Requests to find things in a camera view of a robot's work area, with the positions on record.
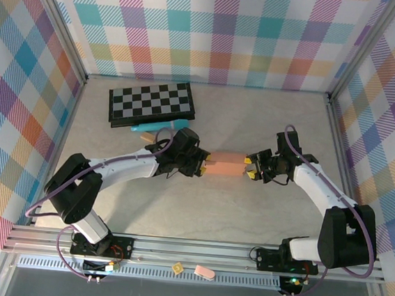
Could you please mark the orange cloth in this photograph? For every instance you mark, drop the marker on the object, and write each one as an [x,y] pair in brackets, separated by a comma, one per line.
[227,165]

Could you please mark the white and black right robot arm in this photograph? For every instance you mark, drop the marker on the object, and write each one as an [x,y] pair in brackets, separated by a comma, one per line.
[319,191]

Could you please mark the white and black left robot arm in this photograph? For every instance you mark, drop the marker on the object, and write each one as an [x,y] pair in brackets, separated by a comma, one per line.
[125,174]

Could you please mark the small wooden block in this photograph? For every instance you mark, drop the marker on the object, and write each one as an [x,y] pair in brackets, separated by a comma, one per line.
[147,137]

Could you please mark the teal marker pen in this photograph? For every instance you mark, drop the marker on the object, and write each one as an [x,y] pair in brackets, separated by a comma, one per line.
[147,126]

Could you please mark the black and grey chessboard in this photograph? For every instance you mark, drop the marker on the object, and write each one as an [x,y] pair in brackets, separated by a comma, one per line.
[153,100]

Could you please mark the small yellow tag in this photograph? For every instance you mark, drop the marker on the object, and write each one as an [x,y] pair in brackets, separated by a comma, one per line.
[177,268]

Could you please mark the pink eraser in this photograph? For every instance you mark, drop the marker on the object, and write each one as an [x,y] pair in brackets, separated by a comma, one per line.
[204,273]

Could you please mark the black controller board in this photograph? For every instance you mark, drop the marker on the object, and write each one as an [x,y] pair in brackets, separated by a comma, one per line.
[291,282]
[96,267]

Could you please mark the aluminium side rail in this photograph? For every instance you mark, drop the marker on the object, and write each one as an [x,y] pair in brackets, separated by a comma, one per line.
[340,151]
[61,142]

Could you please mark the aluminium mounting rail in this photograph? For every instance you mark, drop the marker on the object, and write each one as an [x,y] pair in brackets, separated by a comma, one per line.
[191,250]

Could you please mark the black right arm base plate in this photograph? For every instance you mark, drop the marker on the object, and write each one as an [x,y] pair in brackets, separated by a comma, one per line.
[270,260]

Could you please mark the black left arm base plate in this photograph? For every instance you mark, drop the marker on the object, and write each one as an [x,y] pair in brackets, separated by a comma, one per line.
[121,247]

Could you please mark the aluminium frame post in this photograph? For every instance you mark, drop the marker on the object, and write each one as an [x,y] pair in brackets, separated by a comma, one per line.
[364,48]
[55,22]

